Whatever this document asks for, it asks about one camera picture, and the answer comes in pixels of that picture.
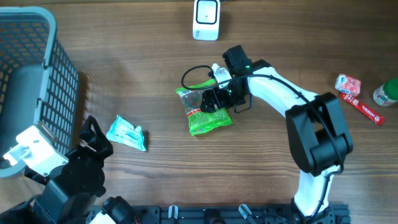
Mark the green clear snack bag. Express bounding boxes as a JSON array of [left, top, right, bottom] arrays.
[[175, 87, 233, 136]]

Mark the light blue small packet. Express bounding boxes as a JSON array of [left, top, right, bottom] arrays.
[[106, 115, 147, 152]]

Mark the small red sauce sachet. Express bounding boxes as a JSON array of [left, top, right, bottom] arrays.
[[335, 74, 361, 96]]

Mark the red Nescafe coffee stick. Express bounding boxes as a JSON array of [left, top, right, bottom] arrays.
[[339, 93, 385, 125]]

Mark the green lid jar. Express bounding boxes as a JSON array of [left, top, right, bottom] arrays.
[[373, 78, 398, 106]]

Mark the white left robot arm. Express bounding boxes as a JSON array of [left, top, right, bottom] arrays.
[[1, 116, 113, 223]]

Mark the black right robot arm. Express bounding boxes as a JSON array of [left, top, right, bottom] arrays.
[[200, 45, 353, 223]]

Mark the white barcode scanner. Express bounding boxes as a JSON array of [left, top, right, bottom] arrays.
[[192, 0, 221, 41]]

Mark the grey plastic mesh basket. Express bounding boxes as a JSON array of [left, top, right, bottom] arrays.
[[0, 6, 80, 179]]

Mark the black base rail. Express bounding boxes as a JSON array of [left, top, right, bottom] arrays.
[[80, 203, 351, 224]]

